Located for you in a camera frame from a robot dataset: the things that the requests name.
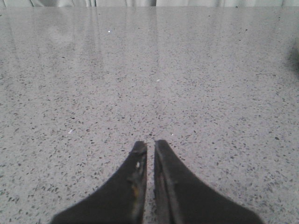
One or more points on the white curtain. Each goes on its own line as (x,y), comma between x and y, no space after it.
(148,3)

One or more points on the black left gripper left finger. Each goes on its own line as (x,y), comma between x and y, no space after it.
(118,201)

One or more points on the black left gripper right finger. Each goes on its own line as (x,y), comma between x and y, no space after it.
(182,198)

